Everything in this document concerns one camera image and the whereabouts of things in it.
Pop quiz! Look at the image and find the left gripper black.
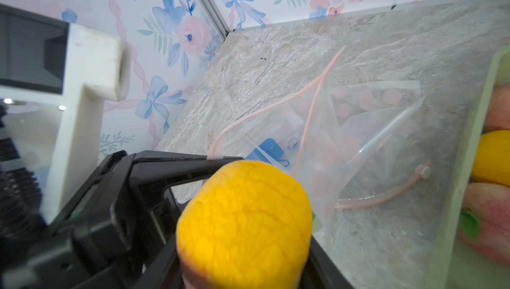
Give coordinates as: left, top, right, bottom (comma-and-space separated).
1, 196, 131, 288

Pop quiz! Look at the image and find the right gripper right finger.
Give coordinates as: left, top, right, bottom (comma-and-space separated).
302, 237, 354, 289

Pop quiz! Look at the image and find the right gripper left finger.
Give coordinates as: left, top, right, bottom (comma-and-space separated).
132, 237, 185, 289

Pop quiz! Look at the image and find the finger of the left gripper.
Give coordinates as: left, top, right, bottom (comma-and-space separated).
46, 150, 237, 265

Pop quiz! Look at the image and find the yellow peach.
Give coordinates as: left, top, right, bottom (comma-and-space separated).
176, 160, 313, 288

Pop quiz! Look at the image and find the green plastic basket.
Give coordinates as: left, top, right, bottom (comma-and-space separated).
422, 46, 509, 288

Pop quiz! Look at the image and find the pink zipper clear bag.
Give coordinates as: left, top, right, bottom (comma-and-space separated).
208, 58, 432, 223

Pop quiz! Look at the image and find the pink peach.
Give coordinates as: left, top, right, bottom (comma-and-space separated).
458, 183, 509, 266

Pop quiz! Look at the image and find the left black cable hose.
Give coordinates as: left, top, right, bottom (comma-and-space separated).
0, 137, 45, 242

